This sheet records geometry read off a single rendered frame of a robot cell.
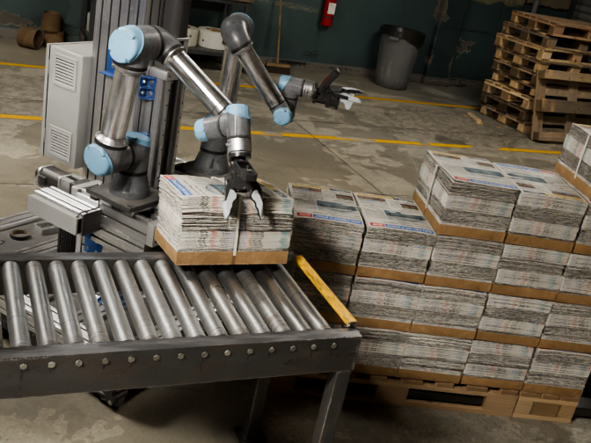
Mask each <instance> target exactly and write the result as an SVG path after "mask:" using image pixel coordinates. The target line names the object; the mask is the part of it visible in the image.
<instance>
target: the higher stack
mask: <svg viewBox="0 0 591 443"><path fill-rule="evenodd" d="M569 130H570V131H569V133H568V134H567V135H566V139H565V142H564V146H563V148H562V151H561V153H560V154H561V155H560V158H559V160H558V162H559V163H561V164H562V165H563V166H565V167H566V168H567V169H568V170H569V171H571V172H572V173H573V174H575V176H574V178H576V176H577V177H578V178H580V179H581V180H583V181H584V182H585V183H586V184H588V185H589V186H591V126H588V125H581V124H574V123H572V125H571V126H570V129H569ZM554 174H556V175H557V176H558V177H560V178H561V179H562V180H563V181H564V182H566V184H567V185H570V186H571V189H573V190H574V191H575V192H577V193H578V194H579V195H580V196H581V197H582V198H583V199H584V200H585V201H586V202H587V203H588V206H587V209H586V210H587V211H585V213H584V215H583V216H584V217H583V219H582V220H581V221H582V223H581V224H580V227H579V231H577V233H576V235H577V236H576V237H575V240H574V242H576V243H579V244H585V245H591V199H590V198H589V197H587V196H586V195H585V194H584V193H582V192H581V191H580V190H579V189H577V188H576V187H575V186H574V185H572V184H571V183H570V182H568V181H567V180H566V179H565V178H563V177H562V176H561V175H559V174H558V173H554ZM569 253H570V254H569V258H568V259H567V260H568V261H566V265H564V270H563V272H562V274H561V276H562V277H563V279H562V281H561V285H560V287H559V289H558V294H559V293H562V294H576V295H583V296H589V297H591V255H585V254H579V253H573V252H572V251H571V252H569ZM552 302H553V305H552V307H551V310H550V312H549V315H548V317H547V320H546V321H545V324H544V327H543V329H542V333H541V336H540V338H541V339H549V340H556V341H563V342H570V343H576V344H584V345H591V306H586V305H579V304H572V303H566V302H559V301H552ZM533 347H534V346H533ZM533 350H534V352H532V354H533V355H532V360H531V361H530V364H529V369H528V371H527V372H526V375H525V377H524V379H523V380H524V382H525V383H529V384H538V385H547V386H554V387H562V388H570V389H583V388H585V385H586V382H587V378H588V376H589V374H590V372H591V353H586V352H572V351H564V350H557V349H550V348H542V347H534V349H533ZM525 383H524V384H525ZM518 396H519V397H518V400H517V401H516V404H515V407H514V410H513V412H512V413H513V414H512V418H528V419H537V420H545V421H554V422H562V423H571V421H572V417H573V413H574V412H575V409H576V407H577V405H578V403H579V400H580V398H579V397H577V396H562V395H553V394H545V393H537V392H528V391H521V390H518Z"/></svg>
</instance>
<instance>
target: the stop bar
mask: <svg viewBox="0 0 591 443"><path fill-rule="evenodd" d="M294 260H295V262H296V263H297V264H298V265H299V267H300V268H301V269H302V270H303V272H304V273H305V274H306V275H307V277H308V278H309V279H310V281H311V282H312V283H313V284H314V286H315V287H316V288H317V289H318V291H319V292H320V293H321V294H322V295H323V296H324V298H325V299H326V300H327V301H328V302H329V304H330V305H331V306H332V308H333V309H334V310H335V311H336V312H337V314H338V315H339V316H340V318H341V319H342V320H343V321H344V323H345V324H346V325H347V327H348V328H354V327H357V324H358V322H357V321H356V320H355V319H354V317H353V316H352V315H351V314H350V312H349V311H348V310H347V309H346V307H345V306H344V305H343V304H342V303H341V301H340V300H339V299H338V298H337V296H336V295H335V294H334V293H333V292H332V290H331V289H330V288H329V287H328V286H327V285H326V284H325V283H324V282H323V280H322V279H321V278H320V277H319V276H318V274H317V273H316V272H315V271H314V269H313V268H312V267H311V266H310V264H309V263H308V262H307V261H306V260H305V258H304V257H303V256H302V255H295V257H294Z"/></svg>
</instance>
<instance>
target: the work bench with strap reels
mask: <svg viewBox="0 0 591 443"><path fill-rule="evenodd" d="M203 1H209V2H216V3H222V4H228V8H227V14H226V18H227V17H229V16H230V15H231V13H232V8H233V4H234V5H240V6H245V8H244V14H246V15H248V16H249V14H250V9H251V3H253V4H254V0H203ZM96 3H97V0H91V10H90V12H88V15H87V25H85V20H86V9H87V0H82V10H81V21H80V33H79V42H82V41H84V36H85V38H86V39H87V40H88V41H93V34H94V25H95V14H96ZM187 36H188V38H189V42H188V49H187V52H188V53H189V54H204V55H212V56H220V61H219V62H218V63H219V64H223V55H224V46H223V44H222V41H223V38H222V36H221V32H220V28H216V27H211V26H199V27H198V28H197V27H195V26H192V25H188V29H187Z"/></svg>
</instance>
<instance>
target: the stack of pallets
mask: <svg viewBox="0 0 591 443"><path fill-rule="evenodd" d="M525 18H528V19H529V22H528V23H525V22H524V20H525ZM516 29H519V30H522V31H521V33H516V32H515V31H516ZM551 36H552V37H551ZM509 41H513V42H515V44H514V45H510V44H508V43H509ZM574 44H575V45H574ZM494 45H496V48H497V50H496V53H495V55H494V61H493V65H492V69H493V74H492V78H491V80H488V79H485V84H484V87H483V90H482V93H481V98H480V100H479V102H481V103H482V104H481V105H482V106H481V110H480V112H479V113H480V114H482V115H486V116H498V119H496V121H497V122H499V123H500V124H502V125H512V126H518V127H517V129H516V131H517V132H519V133H521V134H530V128H531V127H532V124H531V115H533V112H532V105H533V98H535V95H534V90H535V89H536V83H535V79H536V69H550V70H559V71H567V72H575V73H583V74H590V72H589V71H590V69H591V62H588V57H589V56H590V55H591V24H590V23H588V22H583V21H578V20H572V19H567V18H557V17H552V16H546V15H541V14H535V13H530V12H525V11H515V10H513V11H512V16H511V19H510V20H509V21H504V22H503V28H502V31H501V32H500V33H496V39H495V42H494ZM508 54H513V55H514V57H509V56H508ZM506 66H510V67H511V69H508V68H506ZM505 77H506V78H509V79H511V80H504V79H505ZM497 88H498V89H501V90H502V91H499V90H497ZM493 100H497V101H493ZM494 112H495V113H494Z"/></svg>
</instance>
